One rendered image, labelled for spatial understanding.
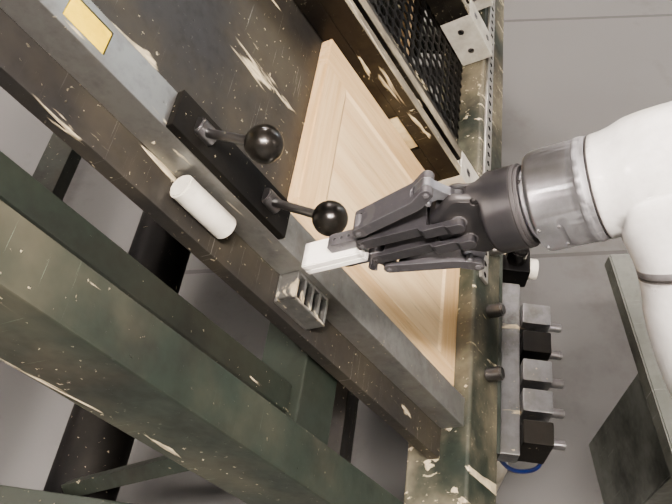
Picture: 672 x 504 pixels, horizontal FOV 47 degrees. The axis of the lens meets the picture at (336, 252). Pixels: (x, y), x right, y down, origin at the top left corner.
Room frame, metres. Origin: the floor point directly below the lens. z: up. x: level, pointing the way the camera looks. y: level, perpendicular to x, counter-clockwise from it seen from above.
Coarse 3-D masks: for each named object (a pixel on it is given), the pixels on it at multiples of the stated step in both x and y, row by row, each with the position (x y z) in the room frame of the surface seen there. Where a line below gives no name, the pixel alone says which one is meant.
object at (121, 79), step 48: (0, 0) 0.57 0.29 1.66; (48, 0) 0.57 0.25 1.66; (48, 48) 0.56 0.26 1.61; (96, 48) 0.57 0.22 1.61; (96, 96) 0.56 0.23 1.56; (144, 96) 0.56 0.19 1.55; (144, 144) 0.55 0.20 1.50; (288, 240) 0.55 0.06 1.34; (336, 288) 0.54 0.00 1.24; (384, 336) 0.53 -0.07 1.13; (432, 384) 0.53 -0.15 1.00
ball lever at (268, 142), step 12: (204, 120) 0.57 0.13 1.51; (204, 132) 0.56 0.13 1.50; (216, 132) 0.55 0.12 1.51; (228, 132) 0.55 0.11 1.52; (252, 132) 0.51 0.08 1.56; (264, 132) 0.51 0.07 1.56; (276, 132) 0.51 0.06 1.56; (240, 144) 0.53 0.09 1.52; (252, 144) 0.50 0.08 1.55; (264, 144) 0.50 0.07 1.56; (276, 144) 0.50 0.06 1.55; (252, 156) 0.49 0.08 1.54; (264, 156) 0.49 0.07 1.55; (276, 156) 0.50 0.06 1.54
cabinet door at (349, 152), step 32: (320, 64) 0.90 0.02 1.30; (320, 96) 0.83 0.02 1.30; (352, 96) 0.90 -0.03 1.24; (320, 128) 0.78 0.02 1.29; (352, 128) 0.84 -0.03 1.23; (384, 128) 0.91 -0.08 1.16; (320, 160) 0.73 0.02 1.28; (352, 160) 0.79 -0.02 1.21; (384, 160) 0.86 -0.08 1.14; (416, 160) 0.93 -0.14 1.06; (320, 192) 0.68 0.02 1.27; (352, 192) 0.74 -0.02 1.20; (384, 192) 0.80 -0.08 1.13; (352, 224) 0.69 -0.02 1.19; (384, 288) 0.63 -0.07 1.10; (416, 288) 0.69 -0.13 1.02; (448, 288) 0.75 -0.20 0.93; (416, 320) 0.63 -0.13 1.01; (448, 320) 0.69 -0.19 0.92; (448, 352) 0.63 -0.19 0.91
